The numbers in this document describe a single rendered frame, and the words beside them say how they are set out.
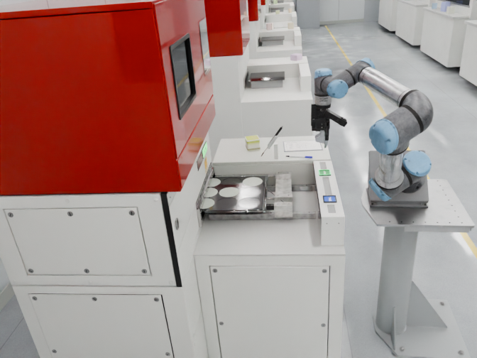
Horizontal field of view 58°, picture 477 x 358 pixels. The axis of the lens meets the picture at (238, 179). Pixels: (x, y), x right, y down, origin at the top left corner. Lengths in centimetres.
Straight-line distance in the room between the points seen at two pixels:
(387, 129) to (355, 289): 156
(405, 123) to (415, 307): 133
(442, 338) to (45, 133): 220
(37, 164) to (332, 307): 131
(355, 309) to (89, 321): 156
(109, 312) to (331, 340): 98
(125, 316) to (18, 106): 89
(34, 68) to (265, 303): 129
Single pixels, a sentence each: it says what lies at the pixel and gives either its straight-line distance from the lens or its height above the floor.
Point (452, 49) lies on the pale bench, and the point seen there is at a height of 38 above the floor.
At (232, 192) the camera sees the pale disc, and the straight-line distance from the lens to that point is 209.
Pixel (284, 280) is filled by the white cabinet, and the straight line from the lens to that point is 186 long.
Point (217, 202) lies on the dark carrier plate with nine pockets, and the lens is 201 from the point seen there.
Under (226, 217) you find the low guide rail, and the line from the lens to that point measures 202.
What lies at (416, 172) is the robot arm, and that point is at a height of 106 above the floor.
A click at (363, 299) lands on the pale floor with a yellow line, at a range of 283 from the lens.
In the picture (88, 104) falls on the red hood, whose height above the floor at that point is 154.
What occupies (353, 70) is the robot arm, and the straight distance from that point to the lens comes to 187.
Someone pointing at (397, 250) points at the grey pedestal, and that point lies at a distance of 228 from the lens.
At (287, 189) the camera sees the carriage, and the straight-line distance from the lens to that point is 213.
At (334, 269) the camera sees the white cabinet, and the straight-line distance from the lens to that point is 184.
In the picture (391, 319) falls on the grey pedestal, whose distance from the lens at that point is 256.
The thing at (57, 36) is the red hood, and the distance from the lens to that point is 140.
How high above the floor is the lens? 188
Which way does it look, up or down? 26 degrees down
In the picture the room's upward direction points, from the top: 5 degrees counter-clockwise
